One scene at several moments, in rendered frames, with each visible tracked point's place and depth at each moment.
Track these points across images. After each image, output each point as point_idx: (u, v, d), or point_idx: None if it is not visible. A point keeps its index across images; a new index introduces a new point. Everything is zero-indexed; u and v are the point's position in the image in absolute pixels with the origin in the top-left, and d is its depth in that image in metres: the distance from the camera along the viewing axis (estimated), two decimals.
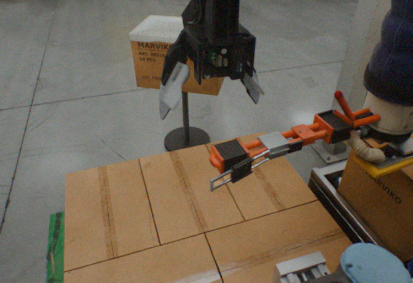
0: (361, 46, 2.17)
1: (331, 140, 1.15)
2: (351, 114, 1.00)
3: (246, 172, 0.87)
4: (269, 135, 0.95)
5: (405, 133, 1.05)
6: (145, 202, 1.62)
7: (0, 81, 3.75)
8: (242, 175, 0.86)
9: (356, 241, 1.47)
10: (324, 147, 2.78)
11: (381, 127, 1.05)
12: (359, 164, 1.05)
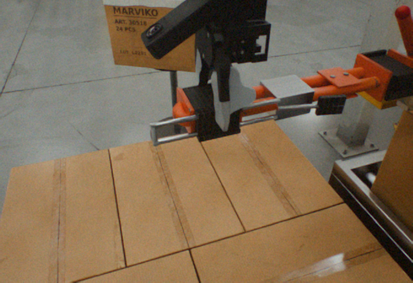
0: (389, 12, 1.75)
1: (377, 106, 0.75)
2: None
3: (229, 129, 0.50)
4: (280, 79, 0.56)
5: None
6: (111, 205, 1.20)
7: None
8: (219, 132, 0.50)
9: (402, 261, 1.05)
10: (339, 139, 2.36)
11: None
12: None
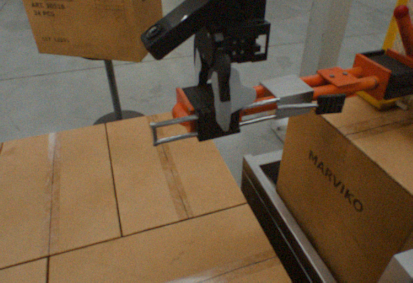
0: None
1: (375, 106, 0.75)
2: None
3: (229, 128, 0.50)
4: (279, 79, 0.56)
5: None
6: None
7: None
8: (219, 131, 0.49)
9: (298, 272, 0.89)
10: None
11: None
12: None
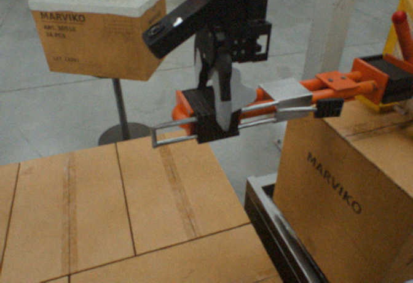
0: (328, 16, 1.68)
1: (373, 110, 0.76)
2: None
3: (228, 131, 0.50)
4: (278, 82, 0.56)
5: None
6: (2, 224, 1.12)
7: None
8: (219, 134, 0.50)
9: None
10: None
11: None
12: None
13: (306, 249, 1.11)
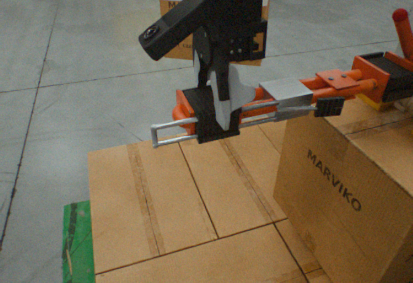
0: None
1: (373, 108, 0.76)
2: None
3: (228, 131, 0.50)
4: (279, 81, 0.56)
5: None
6: (191, 185, 1.28)
7: (2, 64, 3.41)
8: (219, 134, 0.50)
9: None
10: None
11: None
12: None
13: None
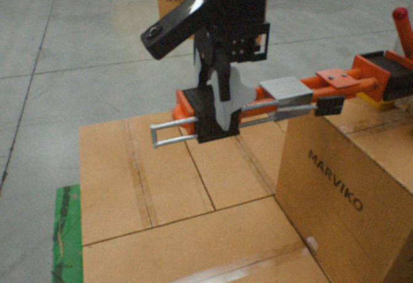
0: None
1: (375, 107, 0.75)
2: None
3: (228, 130, 0.50)
4: (279, 80, 0.56)
5: None
6: (187, 158, 1.21)
7: None
8: (219, 134, 0.50)
9: None
10: None
11: None
12: None
13: None
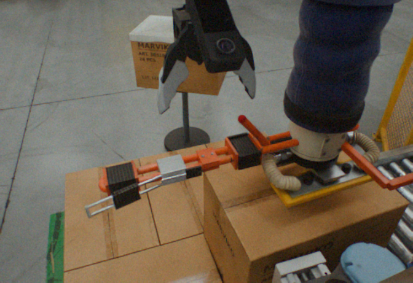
0: None
1: None
2: (263, 139, 0.95)
3: (134, 197, 0.84)
4: (169, 158, 0.91)
5: (326, 159, 0.99)
6: (145, 202, 1.62)
7: None
8: (128, 201, 0.83)
9: None
10: None
11: (301, 153, 1.00)
12: (275, 190, 1.00)
13: None
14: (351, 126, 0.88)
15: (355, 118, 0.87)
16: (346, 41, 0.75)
